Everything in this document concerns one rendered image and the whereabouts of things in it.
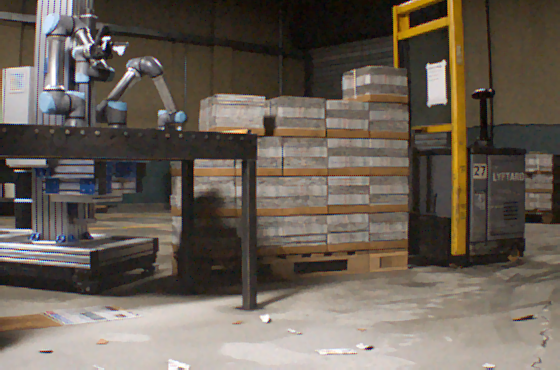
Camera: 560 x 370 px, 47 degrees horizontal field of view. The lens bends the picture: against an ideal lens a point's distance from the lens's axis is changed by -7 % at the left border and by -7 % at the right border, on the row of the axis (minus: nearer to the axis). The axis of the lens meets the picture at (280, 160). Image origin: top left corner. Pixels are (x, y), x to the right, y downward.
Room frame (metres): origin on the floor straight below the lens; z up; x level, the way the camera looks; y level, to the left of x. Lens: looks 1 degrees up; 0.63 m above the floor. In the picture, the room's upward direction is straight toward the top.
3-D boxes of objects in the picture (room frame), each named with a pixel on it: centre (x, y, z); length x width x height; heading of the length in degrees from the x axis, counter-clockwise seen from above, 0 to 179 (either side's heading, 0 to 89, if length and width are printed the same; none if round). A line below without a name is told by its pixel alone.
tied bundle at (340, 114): (4.34, -0.34, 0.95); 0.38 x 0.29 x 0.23; 23
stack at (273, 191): (4.17, 0.05, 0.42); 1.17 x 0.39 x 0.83; 112
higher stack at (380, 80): (4.45, -0.62, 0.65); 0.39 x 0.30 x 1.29; 22
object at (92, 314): (2.85, 0.82, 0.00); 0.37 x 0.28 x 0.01; 131
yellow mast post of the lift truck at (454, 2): (4.31, -1.14, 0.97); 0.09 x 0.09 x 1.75; 22
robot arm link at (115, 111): (4.02, 0.98, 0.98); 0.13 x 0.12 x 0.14; 51
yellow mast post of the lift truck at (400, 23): (4.92, -0.89, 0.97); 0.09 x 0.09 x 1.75; 22
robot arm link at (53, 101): (3.43, 1.18, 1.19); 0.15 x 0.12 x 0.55; 140
